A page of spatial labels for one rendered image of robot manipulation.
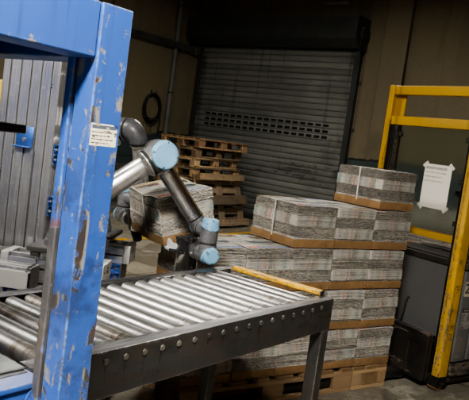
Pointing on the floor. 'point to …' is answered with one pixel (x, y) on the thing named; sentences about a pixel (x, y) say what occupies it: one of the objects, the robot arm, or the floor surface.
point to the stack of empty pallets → (204, 156)
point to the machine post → (81, 211)
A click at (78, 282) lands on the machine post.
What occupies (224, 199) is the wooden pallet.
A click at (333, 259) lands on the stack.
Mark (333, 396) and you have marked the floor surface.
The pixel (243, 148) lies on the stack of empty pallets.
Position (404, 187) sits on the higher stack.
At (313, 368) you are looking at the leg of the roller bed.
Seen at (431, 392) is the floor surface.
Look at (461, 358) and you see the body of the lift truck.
